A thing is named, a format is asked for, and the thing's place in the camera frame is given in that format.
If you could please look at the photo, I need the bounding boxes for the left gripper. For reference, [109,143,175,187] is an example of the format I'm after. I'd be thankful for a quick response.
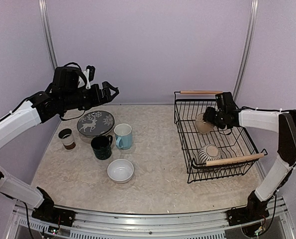
[61,81,119,111]

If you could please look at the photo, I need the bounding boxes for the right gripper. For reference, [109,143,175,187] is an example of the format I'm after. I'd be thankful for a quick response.
[202,106,226,129]

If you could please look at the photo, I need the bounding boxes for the beige ceramic bowl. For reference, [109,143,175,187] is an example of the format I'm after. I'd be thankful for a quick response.
[195,113,214,134]

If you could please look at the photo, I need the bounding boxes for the grey deer pattern plate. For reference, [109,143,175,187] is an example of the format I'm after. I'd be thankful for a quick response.
[77,111,115,138]

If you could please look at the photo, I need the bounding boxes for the light blue mug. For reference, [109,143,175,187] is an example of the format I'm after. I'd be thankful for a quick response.
[114,123,132,150]

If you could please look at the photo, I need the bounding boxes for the dark green mug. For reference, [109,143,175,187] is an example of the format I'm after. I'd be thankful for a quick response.
[91,135,113,160]

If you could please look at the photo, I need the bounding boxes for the white and brown cup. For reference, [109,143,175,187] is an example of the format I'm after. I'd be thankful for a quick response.
[58,128,76,150]

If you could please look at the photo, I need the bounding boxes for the white ceramic bowl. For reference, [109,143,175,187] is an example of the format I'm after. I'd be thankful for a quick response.
[107,159,134,184]

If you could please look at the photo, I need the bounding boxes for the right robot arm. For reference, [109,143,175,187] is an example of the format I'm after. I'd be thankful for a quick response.
[203,92,296,221]

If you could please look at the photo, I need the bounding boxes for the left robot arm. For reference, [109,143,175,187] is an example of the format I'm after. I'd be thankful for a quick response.
[0,62,119,222]

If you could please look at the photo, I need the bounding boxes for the striped small bowl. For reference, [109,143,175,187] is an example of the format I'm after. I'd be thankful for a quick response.
[197,144,222,164]

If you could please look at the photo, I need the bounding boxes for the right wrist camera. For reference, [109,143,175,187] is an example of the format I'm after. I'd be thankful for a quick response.
[215,92,227,108]

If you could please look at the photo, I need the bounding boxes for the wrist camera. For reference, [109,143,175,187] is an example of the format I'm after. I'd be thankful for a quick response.
[83,65,96,90]
[215,92,227,108]

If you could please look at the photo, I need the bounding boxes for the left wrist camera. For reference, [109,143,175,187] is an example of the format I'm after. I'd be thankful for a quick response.
[83,65,96,90]

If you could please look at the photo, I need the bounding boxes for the black wire dish rack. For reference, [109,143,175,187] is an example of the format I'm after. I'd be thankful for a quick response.
[174,91,259,183]

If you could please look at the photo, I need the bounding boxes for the far wooden rack handle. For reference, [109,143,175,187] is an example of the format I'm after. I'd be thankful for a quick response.
[179,90,223,95]

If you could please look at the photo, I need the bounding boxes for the wooden rack handle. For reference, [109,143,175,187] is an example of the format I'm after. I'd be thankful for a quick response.
[206,153,265,167]
[179,90,223,95]

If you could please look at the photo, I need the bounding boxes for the near wooden rack handle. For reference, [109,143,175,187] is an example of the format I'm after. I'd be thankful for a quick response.
[206,153,265,167]

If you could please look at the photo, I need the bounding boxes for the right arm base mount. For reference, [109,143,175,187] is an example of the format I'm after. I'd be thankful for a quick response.
[226,207,270,226]

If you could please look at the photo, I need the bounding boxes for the left aluminium corner post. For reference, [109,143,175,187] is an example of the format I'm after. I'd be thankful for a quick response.
[38,0,58,69]

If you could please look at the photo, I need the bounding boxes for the aluminium corner post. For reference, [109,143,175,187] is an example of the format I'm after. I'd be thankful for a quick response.
[38,0,58,69]
[233,0,259,100]

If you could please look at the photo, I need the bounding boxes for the right aluminium corner post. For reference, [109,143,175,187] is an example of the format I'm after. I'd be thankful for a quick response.
[233,0,259,100]

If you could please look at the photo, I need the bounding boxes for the aluminium front rail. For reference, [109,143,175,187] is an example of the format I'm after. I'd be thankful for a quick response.
[4,196,296,239]

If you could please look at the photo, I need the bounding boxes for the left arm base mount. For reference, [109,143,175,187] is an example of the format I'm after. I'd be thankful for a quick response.
[32,207,76,227]

